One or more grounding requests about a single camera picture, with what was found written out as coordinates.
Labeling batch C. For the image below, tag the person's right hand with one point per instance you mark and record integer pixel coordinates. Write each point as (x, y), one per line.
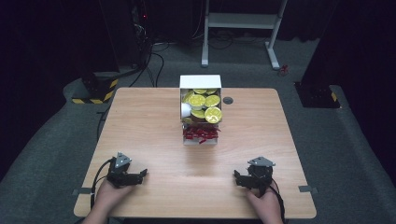
(267, 203)

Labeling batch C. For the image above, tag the small red floor object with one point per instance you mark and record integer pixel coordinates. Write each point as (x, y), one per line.
(283, 70)

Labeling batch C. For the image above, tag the person's left hand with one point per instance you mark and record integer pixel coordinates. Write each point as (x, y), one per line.
(107, 196)

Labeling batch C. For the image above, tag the dark equipment rack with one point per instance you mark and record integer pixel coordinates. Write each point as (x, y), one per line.
(140, 28)

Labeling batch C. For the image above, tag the pile of yellow-lidded cups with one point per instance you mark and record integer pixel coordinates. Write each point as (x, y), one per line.
(213, 114)

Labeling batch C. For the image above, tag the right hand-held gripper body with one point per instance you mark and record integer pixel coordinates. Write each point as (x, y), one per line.
(261, 175)

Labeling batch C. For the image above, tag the white metal stand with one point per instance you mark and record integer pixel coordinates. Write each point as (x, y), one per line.
(243, 20)

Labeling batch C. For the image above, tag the black yellow striped stand base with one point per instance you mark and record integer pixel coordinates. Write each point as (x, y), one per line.
(99, 90)

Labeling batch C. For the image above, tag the white open box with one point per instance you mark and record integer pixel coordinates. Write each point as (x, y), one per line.
(200, 81)

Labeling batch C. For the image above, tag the grey tape patch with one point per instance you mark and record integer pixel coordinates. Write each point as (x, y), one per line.
(81, 191)
(307, 189)

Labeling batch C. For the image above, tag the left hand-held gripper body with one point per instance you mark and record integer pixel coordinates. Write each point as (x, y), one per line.
(120, 175)

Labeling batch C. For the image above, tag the grey round table grommet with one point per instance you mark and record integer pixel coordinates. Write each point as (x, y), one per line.
(228, 100)

